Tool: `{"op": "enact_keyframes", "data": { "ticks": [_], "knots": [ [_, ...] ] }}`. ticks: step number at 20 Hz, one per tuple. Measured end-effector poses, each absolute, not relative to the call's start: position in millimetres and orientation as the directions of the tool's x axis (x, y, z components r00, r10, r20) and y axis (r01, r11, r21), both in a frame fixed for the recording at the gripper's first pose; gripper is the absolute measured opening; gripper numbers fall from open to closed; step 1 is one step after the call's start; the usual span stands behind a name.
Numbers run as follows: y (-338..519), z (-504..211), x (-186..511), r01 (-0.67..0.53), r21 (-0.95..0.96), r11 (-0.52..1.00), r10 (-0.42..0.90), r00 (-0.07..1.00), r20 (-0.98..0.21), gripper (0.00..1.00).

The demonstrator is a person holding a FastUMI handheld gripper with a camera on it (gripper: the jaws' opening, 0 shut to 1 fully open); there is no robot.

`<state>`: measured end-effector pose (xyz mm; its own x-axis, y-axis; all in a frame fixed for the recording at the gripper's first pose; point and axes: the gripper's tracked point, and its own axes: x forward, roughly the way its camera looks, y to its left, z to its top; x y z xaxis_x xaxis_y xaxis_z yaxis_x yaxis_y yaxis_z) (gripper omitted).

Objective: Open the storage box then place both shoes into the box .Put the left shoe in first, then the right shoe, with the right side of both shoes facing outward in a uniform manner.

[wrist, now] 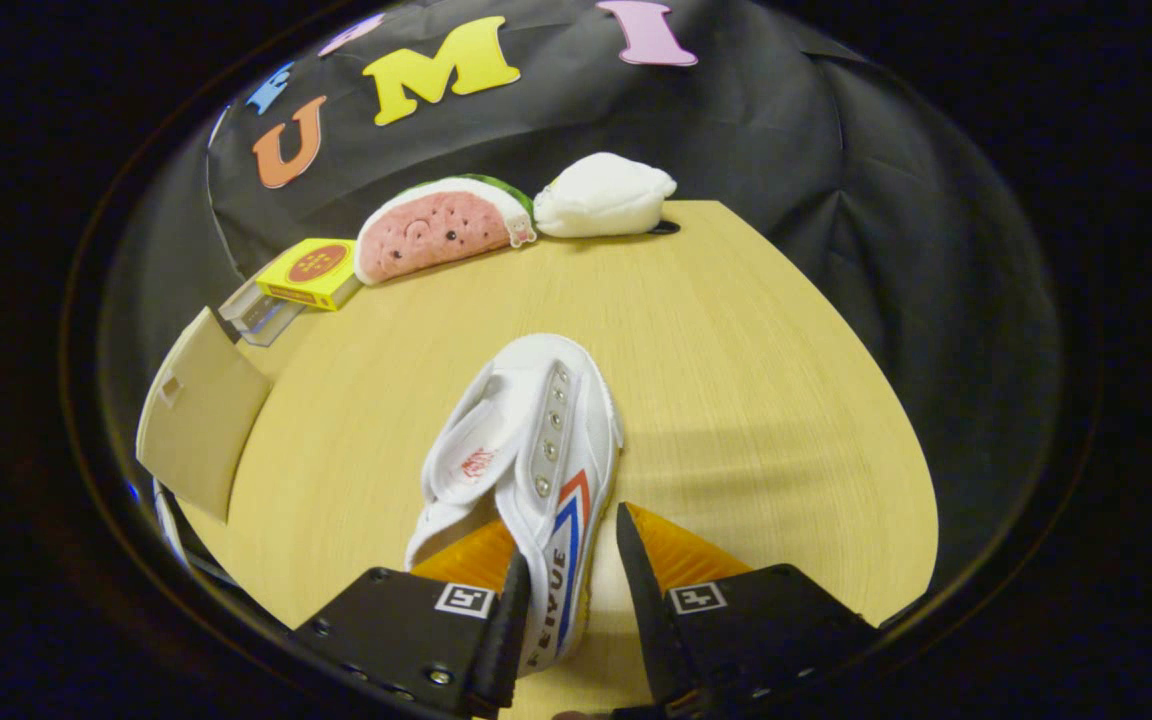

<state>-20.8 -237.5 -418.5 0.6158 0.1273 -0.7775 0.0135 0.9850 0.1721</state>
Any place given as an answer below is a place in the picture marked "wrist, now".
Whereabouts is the cream storage box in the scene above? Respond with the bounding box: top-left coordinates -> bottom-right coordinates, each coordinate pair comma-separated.
136,307 -> 274,526

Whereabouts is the yellow book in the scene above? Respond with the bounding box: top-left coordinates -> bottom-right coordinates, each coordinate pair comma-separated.
256,238 -> 362,311

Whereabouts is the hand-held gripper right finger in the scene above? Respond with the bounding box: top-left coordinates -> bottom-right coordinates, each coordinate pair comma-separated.
616,503 -> 882,719

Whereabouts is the white plush toy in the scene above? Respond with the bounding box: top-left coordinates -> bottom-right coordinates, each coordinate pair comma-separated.
533,152 -> 682,239

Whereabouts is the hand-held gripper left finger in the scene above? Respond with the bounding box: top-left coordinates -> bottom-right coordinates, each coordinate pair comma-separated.
288,520 -> 532,719

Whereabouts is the white shoe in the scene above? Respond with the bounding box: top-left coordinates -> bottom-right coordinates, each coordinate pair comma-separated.
406,333 -> 624,673

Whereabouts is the watermelon slice plush toy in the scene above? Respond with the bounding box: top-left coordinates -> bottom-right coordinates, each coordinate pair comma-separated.
354,174 -> 537,286

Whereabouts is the beige book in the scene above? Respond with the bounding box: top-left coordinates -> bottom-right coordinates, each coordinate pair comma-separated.
219,278 -> 282,326

